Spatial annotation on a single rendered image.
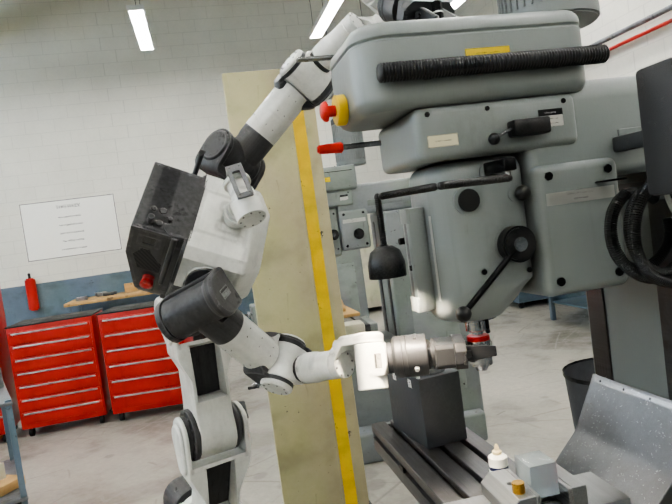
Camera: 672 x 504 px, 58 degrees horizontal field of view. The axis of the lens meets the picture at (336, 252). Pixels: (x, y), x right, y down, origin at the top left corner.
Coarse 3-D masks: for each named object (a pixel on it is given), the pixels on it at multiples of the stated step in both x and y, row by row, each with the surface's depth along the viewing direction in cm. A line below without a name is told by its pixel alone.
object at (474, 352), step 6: (468, 348) 123; (474, 348) 123; (480, 348) 123; (486, 348) 123; (492, 348) 123; (468, 354) 123; (474, 354) 123; (480, 354) 123; (486, 354) 123; (492, 354) 123; (468, 360) 123
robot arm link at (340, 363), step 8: (344, 336) 131; (352, 336) 129; (360, 336) 127; (368, 336) 127; (376, 336) 127; (336, 344) 132; (344, 344) 130; (352, 344) 128; (336, 352) 132; (344, 352) 135; (352, 352) 135; (328, 360) 133; (336, 360) 132; (344, 360) 134; (352, 360) 136; (328, 368) 133; (336, 368) 132; (344, 368) 134; (352, 368) 135; (336, 376) 133; (344, 376) 133
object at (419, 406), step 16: (432, 368) 160; (448, 368) 163; (400, 384) 168; (416, 384) 158; (432, 384) 157; (448, 384) 159; (400, 400) 170; (416, 400) 159; (432, 400) 157; (448, 400) 159; (400, 416) 171; (416, 416) 161; (432, 416) 157; (448, 416) 159; (416, 432) 162; (432, 432) 157; (448, 432) 159; (464, 432) 160
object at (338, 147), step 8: (328, 144) 128; (336, 144) 128; (344, 144) 129; (352, 144) 129; (360, 144) 129; (368, 144) 130; (376, 144) 130; (320, 152) 127; (328, 152) 128; (336, 152) 128
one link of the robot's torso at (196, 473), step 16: (176, 432) 163; (176, 448) 165; (240, 448) 174; (192, 464) 167; (208, 464) 165; (224, 464) 170; (240, 464) 170; (192, 480) 162; (208, 480) 170; (224, 480) 173; (240, 480) 170; (192, 496) 176; (208, 496) 166; (224, 496) 177
